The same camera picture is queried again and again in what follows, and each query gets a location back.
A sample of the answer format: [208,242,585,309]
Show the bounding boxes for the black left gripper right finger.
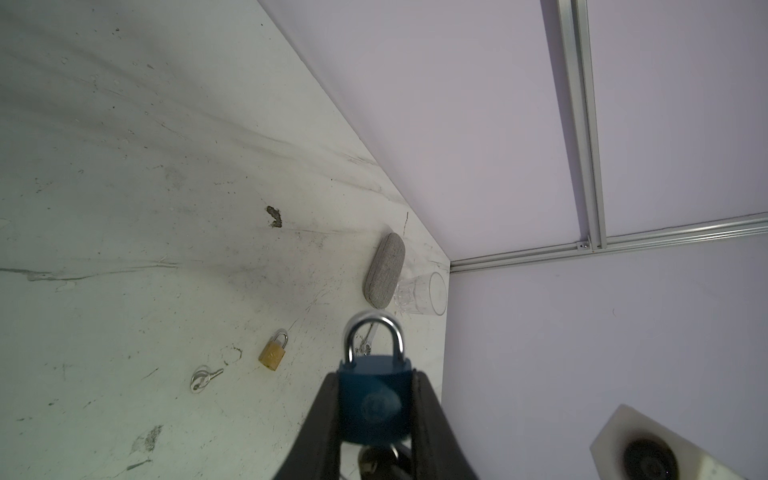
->
[410,370,478,480]

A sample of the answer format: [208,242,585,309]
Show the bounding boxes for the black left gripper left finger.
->
[274,372,341,480]

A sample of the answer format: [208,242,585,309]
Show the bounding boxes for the blue padlock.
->
[338,310,413,446]

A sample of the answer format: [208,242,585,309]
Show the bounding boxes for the brass padlock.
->
[258,329,289,371]

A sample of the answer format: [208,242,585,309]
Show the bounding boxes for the clear plastic cup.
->
[394,272,448,316]

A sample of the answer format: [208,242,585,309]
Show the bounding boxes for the grey fabric oblong case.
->
[362,232,406,309]

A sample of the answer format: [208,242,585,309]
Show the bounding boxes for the small dark table debris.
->
[265,206,283,228]

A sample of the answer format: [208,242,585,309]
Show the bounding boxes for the silver key with ring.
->
[189,366,224,394]

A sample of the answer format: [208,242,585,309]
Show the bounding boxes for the aluminium frame back beam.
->
[450,212,767,273]

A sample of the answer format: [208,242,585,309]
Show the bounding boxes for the aluminium frame post right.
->
[557,0,607,246]

